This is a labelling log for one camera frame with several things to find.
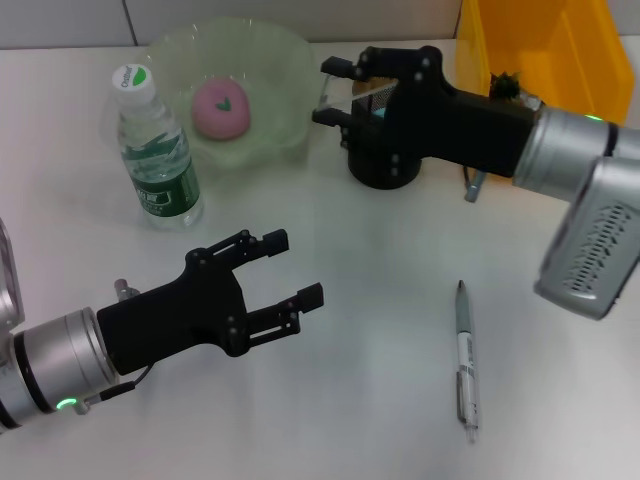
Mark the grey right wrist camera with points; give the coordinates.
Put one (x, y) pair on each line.
(595, 240)

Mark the black mesh pen holder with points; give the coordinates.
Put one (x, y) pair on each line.
(370, 177)

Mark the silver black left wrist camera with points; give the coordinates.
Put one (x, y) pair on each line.
(7, 280)

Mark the green plastic wrapper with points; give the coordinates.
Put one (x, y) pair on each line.
(505, 85)

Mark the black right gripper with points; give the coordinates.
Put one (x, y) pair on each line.
(460, 130)

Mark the pink toy peach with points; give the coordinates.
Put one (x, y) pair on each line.
(220, 125)

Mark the blue scissors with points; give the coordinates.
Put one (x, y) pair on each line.
(380, 114)

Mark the translucent green fruit bowl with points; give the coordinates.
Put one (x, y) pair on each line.
(280, 65)

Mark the clear green-label water bottle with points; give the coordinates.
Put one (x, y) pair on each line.
(160, 195)

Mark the grey white pen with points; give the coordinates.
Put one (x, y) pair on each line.
(466, 347)

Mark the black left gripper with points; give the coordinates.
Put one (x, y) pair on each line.
(170, 320)

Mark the yellow plastic bin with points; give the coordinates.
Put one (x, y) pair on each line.
(550, 50)

